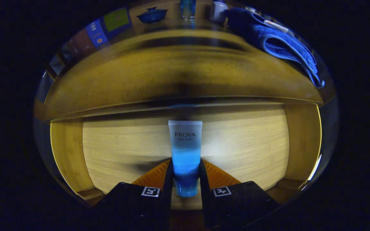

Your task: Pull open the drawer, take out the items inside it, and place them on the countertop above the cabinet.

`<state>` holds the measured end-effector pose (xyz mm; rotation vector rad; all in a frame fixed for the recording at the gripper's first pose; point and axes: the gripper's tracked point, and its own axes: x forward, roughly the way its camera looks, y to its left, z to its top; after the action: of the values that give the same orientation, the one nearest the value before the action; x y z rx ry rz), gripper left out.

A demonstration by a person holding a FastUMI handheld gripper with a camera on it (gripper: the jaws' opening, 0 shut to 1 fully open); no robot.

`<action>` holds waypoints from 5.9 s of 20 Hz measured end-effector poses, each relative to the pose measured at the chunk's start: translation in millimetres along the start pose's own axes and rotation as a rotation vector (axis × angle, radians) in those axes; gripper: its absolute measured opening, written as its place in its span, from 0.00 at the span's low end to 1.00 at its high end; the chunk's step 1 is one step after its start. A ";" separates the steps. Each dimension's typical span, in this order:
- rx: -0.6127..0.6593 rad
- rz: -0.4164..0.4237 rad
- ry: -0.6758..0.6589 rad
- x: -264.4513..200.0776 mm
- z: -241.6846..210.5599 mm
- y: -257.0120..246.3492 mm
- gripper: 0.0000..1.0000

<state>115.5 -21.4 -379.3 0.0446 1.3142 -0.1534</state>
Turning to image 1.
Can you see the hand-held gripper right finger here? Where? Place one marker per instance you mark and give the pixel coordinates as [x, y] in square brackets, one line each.
[236, 205]

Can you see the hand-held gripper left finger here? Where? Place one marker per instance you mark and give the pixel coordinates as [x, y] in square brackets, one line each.
[130, 205]

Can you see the wooden drawer with black knob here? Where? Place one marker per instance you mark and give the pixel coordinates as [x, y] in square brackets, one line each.
[124, 144]

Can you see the blue cosmetic tube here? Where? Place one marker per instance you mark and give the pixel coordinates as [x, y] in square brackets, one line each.
[185, 150]

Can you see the wooden cabinet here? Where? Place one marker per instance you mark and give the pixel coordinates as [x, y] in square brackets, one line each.
[75, 112]

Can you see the wooden countertop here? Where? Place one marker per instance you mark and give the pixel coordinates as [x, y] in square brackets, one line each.
[124, 73]

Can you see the reddish brown book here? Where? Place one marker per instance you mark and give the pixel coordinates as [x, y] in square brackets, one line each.
[82, 41]

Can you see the blue towel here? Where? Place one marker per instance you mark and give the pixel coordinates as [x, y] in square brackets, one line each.
[268, 35]

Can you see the dark blue lidded teacup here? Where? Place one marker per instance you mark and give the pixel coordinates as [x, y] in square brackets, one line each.
[152, 15]

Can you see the white bottle with blue cap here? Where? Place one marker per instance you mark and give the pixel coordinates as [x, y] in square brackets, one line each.
[219, 11]

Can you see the tall teal glass bottle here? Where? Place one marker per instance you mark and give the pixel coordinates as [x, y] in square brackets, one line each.
[188, 8]

